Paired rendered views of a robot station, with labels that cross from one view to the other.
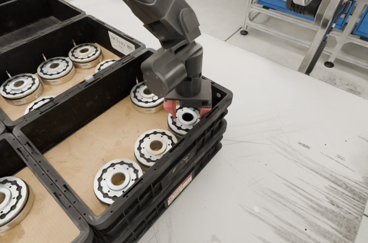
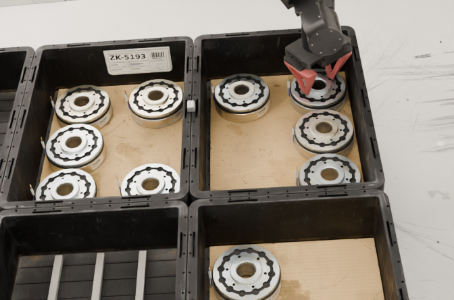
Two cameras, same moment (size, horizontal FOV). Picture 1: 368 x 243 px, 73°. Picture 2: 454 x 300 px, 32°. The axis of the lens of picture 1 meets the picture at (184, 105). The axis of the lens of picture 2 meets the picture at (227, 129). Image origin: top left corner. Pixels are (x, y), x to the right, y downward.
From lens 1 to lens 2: 1.00 m
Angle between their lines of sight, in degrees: 26
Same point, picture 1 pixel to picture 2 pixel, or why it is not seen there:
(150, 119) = (271, 119)
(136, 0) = not seen: outside the picture
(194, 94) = not seen: hidden behind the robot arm
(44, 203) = (280, 253)
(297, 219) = not seen: outside the picture
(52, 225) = (312, 257)
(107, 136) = (250, 165)
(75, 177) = not seen: hidden behind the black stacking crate
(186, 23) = not seen: outside the picture
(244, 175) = (399, 124)
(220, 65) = (232, 26)
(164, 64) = (325, 17)
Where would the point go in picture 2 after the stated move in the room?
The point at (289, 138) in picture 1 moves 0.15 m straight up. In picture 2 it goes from (402, 59) to (408, 3)
